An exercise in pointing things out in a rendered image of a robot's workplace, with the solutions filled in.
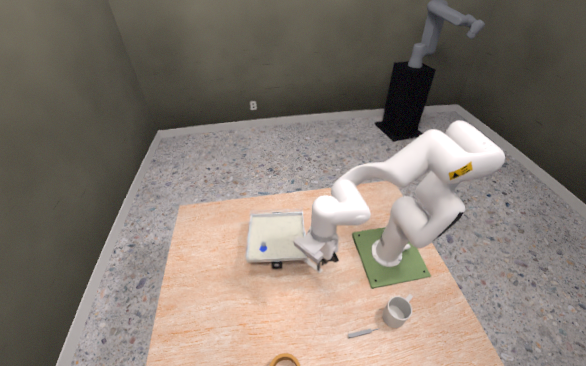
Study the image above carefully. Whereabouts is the tan hollow ring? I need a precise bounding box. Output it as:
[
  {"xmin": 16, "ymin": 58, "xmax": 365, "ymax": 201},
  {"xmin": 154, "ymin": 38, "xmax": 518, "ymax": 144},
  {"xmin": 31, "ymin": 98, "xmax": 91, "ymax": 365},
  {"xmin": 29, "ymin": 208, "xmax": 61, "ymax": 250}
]
[{"xmin": 270, "ymin": 353, "xmax": 300, "ymax": 366}]

